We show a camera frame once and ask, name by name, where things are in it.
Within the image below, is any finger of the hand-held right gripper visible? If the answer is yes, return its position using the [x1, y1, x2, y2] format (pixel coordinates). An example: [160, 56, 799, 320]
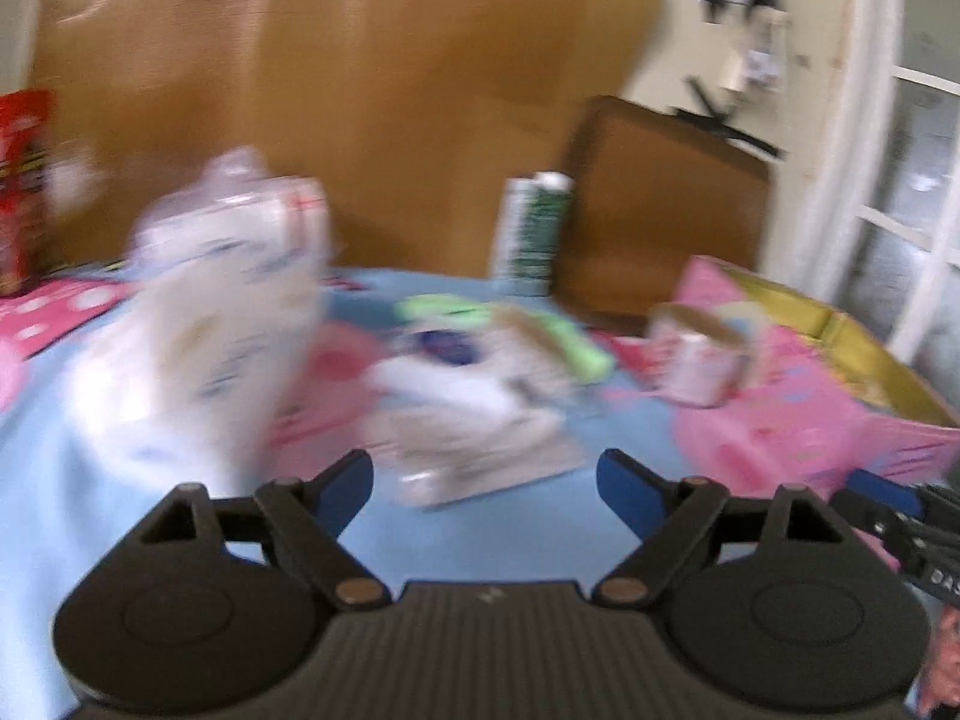
[829, 469, 925, 541]

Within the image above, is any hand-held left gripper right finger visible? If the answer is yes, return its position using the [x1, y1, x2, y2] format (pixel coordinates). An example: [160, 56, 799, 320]
[592, 448, 878, 608]

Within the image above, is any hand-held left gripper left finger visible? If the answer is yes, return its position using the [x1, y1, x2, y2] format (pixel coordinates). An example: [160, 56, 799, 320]
[112, 450, 391, 610]

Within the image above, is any pink cardboard box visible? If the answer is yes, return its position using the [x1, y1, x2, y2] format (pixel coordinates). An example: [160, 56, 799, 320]
[671, 255, 960, 496]

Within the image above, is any green cloth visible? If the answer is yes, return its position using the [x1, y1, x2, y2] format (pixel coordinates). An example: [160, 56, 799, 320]
[396, 294, 616, 380]

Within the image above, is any white wipes pack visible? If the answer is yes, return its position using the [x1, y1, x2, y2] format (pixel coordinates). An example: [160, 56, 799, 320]
[71, 255, 323, 488]

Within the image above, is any white flat packet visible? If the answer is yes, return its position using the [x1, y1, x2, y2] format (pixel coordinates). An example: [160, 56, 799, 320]
[360, 307, 586, 507]

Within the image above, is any pink snack can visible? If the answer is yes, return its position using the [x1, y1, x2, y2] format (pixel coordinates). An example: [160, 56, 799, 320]
[646, 302, 762, 407]

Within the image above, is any green drink carton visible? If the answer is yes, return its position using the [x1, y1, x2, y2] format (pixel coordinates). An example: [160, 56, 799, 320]
[491, 172, 575, 297]

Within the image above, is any wooden board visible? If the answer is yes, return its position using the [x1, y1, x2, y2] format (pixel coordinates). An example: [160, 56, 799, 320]
[30, 0, 665, 278]

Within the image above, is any white power strip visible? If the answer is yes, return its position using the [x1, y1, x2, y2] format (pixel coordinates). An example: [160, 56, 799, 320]
[716, 11, 788, 95]

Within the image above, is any red snack bag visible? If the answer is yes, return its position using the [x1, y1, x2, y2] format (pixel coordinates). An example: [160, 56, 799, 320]
[0, 88, 57, 297]

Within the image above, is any white window frame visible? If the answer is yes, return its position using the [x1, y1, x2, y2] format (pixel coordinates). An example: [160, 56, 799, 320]
[765, 0, 960, 361]

